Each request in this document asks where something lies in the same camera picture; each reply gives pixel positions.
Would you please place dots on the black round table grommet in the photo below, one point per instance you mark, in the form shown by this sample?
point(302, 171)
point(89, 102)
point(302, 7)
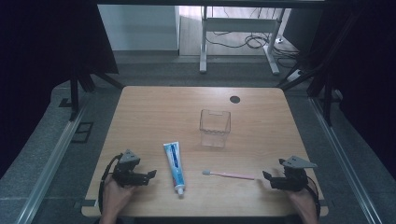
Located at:
point(234, 99)

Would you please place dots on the white power strip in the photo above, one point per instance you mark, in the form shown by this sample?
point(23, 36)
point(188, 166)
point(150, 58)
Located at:
point(295, 75)

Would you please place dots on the white desk frame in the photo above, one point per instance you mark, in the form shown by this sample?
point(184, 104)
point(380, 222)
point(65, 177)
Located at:
point(204, 46)

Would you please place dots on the dark curtain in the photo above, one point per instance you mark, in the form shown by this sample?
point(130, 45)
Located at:
point(31, 62)
point(373, 77)

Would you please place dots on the pink toothbrush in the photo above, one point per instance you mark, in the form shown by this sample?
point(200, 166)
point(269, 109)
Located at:
point(230, 175)

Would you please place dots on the person's right hand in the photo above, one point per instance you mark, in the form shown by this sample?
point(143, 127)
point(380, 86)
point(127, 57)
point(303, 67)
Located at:
point(303, 202)

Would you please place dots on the person's left hand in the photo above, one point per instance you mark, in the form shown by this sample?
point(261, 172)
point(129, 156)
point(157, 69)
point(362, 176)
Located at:
point(113, 196)

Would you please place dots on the clear plastic container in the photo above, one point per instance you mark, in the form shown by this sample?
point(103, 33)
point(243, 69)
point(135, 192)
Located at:
point(214, 137)

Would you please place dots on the black overhead beam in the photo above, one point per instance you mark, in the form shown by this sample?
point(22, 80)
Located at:
point(202, 3)

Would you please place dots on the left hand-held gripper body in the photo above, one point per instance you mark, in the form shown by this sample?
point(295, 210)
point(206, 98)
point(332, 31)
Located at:
point(126, 169)

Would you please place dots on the aluminium floor rail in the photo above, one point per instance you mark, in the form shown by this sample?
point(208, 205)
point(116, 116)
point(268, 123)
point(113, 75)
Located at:
point(51, 168)
point(342, 158)

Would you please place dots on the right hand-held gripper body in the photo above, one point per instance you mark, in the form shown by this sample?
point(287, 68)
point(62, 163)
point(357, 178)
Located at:
point(294, 177)

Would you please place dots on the blue white toothpaste tube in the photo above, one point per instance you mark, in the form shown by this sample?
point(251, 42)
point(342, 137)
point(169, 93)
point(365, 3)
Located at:
point(174, 161)

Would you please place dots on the black metal stand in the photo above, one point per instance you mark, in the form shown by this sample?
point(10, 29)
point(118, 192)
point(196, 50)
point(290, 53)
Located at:
point(327, 105)
point(74, 93)

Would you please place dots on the black floor bracket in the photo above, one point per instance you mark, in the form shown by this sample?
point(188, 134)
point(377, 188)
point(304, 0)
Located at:
point(81, 132)

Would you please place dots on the grey table edge bracket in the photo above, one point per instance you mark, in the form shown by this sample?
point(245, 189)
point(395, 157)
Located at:
point(87, 203)
point(324, 203)

